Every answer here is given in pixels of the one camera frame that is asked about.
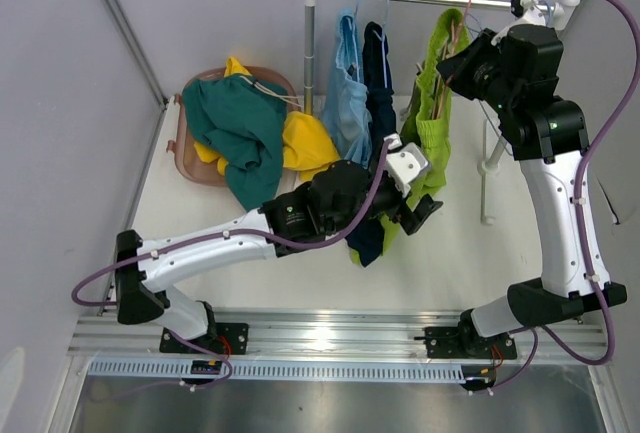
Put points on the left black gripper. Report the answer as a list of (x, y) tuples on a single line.
[(401, 213)]

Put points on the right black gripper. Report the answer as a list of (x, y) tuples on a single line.
[(462, 63)]

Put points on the navy blue shorts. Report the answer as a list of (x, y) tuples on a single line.
[(377, 103)]

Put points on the lime green shorts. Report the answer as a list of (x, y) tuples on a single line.
[(427, 125)]

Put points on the light blue shorts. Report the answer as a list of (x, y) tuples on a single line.
[(345, 114)]

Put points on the yellow shorts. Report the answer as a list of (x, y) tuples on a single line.
[(307, 146)]

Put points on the dark green shorts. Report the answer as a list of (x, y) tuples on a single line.
[(244, 125)]

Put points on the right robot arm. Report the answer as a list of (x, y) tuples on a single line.
[(516, 75)]

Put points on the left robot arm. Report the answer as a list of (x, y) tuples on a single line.
[(315, 215)]

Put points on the white metal clothes rack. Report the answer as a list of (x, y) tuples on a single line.
[(489, 166)]

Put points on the pink plastic basin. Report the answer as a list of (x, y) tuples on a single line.
[(186, 159)]

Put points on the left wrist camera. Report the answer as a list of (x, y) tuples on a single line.
[(404, 163)]

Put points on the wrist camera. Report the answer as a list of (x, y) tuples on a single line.
[(530, 12), (404, 163)]

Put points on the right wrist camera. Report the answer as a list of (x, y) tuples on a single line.
[(530, 12)]

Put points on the aluminium mounting rail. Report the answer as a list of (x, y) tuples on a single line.
[(297, 335)]

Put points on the slotted cable duct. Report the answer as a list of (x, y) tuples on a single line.
[(278, 370)]

